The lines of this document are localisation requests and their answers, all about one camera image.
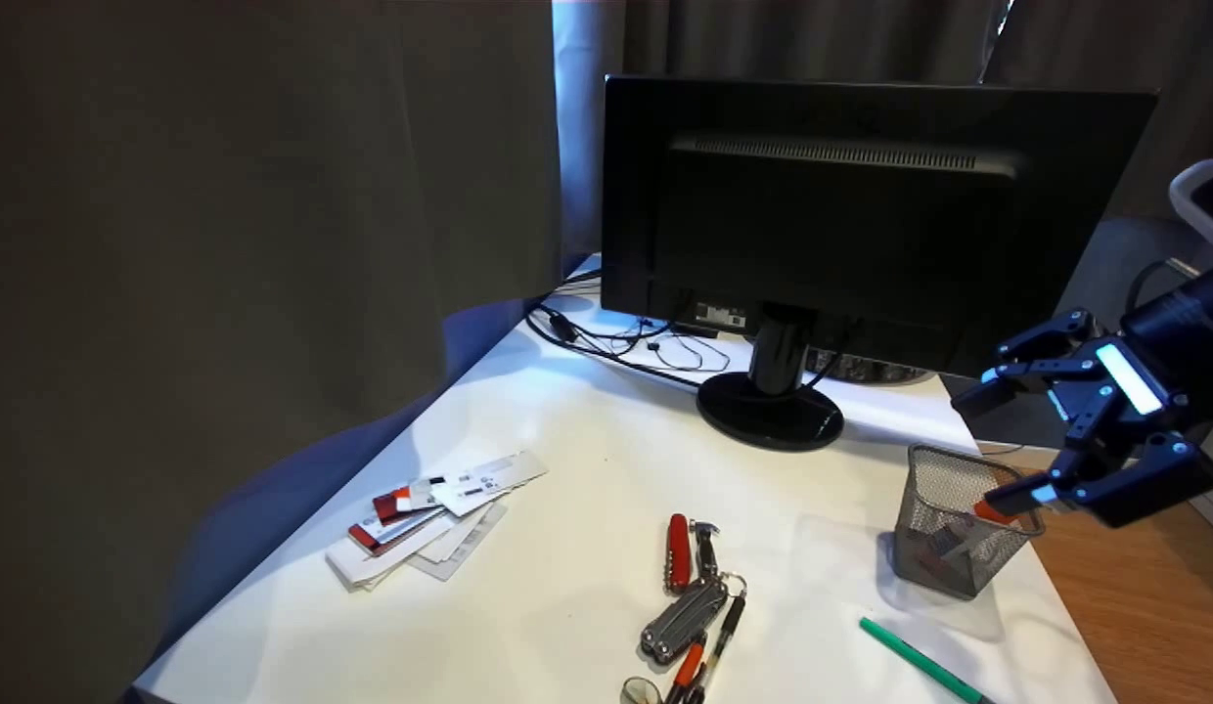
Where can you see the grey mesh bin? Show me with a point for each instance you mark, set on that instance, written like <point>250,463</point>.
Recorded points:
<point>953,550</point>

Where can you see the translucent plastic sleeve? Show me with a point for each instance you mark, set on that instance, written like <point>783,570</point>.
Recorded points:
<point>461,554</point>

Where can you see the orange capped glue stick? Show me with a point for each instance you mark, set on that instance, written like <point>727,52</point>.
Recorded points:
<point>997,515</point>

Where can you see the white card black print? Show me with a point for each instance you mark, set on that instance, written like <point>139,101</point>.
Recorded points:
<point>461,496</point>

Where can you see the small red white card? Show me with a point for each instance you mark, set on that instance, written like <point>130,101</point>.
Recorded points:
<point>396,503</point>

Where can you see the grey drape curtain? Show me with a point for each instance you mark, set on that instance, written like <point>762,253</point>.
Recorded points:
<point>242,258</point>

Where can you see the plain white paper slip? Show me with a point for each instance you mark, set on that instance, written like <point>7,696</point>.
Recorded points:
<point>514,472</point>

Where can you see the red pocket knife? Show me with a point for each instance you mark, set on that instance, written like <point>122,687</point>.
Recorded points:
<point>680,550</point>

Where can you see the black slim pen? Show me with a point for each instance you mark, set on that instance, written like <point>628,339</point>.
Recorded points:
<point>727,631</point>

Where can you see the white red packets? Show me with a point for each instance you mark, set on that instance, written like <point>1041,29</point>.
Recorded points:
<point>358,563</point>

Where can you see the white card red stripe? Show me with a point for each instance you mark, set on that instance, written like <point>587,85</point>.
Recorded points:
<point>372,532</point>

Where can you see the green marker pen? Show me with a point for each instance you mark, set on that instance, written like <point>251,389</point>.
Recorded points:
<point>915,656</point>

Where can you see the black flat device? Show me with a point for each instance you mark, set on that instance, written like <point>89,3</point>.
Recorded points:
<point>882,372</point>

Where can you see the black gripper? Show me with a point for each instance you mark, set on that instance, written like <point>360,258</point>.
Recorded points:
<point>1178,355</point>

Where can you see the black computer monitor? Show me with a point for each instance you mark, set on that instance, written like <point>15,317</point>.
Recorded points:
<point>868,235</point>

